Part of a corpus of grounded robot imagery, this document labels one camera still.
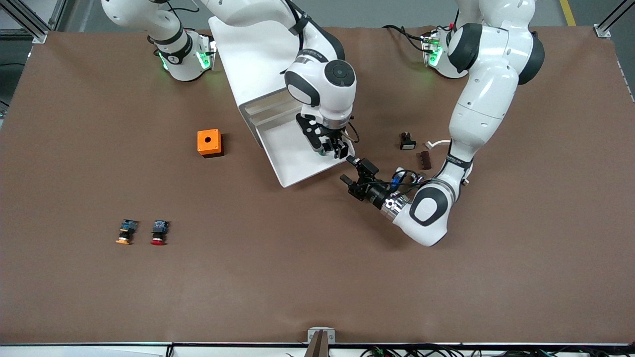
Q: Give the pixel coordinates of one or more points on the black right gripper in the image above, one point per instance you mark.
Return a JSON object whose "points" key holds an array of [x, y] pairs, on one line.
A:
{"points": [[333, 137]]}

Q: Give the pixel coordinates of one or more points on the white semicircular clamp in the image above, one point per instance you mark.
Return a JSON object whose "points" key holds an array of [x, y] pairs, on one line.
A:
{"points": [[437, 143]]}

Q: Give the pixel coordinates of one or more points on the brown tapered bar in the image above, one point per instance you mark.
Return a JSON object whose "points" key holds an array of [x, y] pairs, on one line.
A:
{"points": [[317, 347]]}

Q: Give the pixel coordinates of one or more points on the white plastic drawer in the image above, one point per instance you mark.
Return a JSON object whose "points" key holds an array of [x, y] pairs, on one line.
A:
{"points": [[268, 104], [268, 127], [292, 158], [268, 116]]}

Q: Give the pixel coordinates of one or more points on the white table frame rail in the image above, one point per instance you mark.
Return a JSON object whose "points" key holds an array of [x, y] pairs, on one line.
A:
{"points": [[74, 352]]}

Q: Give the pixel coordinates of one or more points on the aluminium frame post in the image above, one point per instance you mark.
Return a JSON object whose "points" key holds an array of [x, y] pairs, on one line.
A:
{"points": [[615, 15], [37, 37]]}

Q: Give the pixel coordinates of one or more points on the brown table mat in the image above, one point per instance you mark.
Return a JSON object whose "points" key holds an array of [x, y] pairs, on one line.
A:
{"points": [[347, 272]]}

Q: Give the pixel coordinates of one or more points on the yellow floor tape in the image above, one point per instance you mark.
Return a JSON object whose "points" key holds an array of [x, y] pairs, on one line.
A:
{"points": [[567, 12]]}

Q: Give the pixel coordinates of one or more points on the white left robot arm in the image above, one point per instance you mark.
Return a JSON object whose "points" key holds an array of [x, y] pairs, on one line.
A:
{"points": [[486, 99]]}

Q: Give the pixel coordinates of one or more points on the grey metal table bracket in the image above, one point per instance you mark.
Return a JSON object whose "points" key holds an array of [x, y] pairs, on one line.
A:
{"points": [[321, 329]]}

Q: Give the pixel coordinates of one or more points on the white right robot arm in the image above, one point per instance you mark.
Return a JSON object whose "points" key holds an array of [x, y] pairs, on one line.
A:
{"points": [[327, 84]]}

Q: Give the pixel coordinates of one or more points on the brown ribbed cylinder piece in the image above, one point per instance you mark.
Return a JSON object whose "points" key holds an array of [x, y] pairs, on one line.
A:
{"points": [[424, 160]]}

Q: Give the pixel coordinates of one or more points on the yellow mushroom push button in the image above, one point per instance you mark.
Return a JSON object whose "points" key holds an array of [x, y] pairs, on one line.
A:
{"points": [[128, 228]]}

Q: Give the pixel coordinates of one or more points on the white drawer cabinet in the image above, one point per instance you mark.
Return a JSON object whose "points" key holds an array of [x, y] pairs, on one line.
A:
{"points": [[248, 54]]}

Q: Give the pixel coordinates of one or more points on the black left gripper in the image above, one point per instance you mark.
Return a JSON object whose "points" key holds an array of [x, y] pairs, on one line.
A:
{"points": [[375, 193]]}

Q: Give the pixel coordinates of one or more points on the orange button enclosure box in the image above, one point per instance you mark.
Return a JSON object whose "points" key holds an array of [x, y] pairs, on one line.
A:
{"points": [[208, 141]]}

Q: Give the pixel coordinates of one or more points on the white square push button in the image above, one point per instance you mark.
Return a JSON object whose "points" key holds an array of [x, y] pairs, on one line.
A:
{"points": [[408, 145]]}

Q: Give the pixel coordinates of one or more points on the red mushroom push button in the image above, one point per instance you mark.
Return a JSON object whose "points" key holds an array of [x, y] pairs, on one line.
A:
{"points": [[159, 228]]}

